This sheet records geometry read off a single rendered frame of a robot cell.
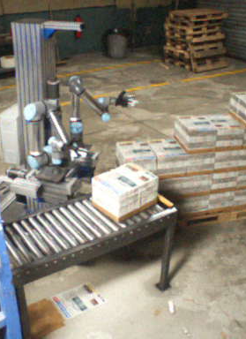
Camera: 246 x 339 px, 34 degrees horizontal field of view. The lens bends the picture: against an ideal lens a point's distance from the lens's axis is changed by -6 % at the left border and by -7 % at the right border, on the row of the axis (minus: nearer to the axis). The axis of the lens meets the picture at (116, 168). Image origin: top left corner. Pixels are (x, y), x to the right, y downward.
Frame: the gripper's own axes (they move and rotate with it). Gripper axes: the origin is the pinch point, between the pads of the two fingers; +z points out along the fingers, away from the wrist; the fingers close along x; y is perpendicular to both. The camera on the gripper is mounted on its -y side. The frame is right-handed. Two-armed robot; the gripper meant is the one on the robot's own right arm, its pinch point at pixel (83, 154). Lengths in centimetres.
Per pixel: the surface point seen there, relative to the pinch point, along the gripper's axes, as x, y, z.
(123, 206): -12.9, 29.7, 29.4
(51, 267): 48, 57, 30
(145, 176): -38.2, 15.5, 24.9
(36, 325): 42, 130, 6
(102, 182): -10.6, 19.1, 10.6
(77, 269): -23, 122, -22
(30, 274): 62, 58, 27
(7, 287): 89, 45, 43
